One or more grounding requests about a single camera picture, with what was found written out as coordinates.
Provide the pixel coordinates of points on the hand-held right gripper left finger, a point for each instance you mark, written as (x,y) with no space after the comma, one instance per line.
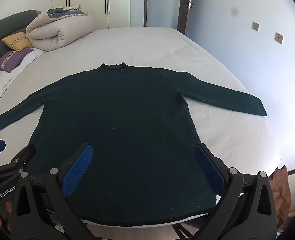
(80,168)

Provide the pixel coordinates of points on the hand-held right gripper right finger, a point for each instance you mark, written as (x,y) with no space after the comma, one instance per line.
(209,172)

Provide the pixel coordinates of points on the dark green sweater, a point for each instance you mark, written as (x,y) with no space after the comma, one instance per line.
(125,117)

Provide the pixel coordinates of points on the brown paper bag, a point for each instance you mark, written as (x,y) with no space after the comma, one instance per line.
(281,192)

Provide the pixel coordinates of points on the purple patterned pillow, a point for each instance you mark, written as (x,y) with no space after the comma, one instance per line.
(11,60)

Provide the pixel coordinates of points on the yellow patterned pillow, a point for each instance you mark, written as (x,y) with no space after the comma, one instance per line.
(17,41)

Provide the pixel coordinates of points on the folded beige duvet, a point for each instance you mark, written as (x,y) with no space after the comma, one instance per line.
(60,27)

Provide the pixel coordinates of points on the cream wardrobe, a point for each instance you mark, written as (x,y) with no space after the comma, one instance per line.
(97,2)

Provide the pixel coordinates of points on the dark brown door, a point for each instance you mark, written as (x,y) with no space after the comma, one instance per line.
(182,5)

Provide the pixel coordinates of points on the beige wall socket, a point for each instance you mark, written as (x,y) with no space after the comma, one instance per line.
(279,38)
(256,26)

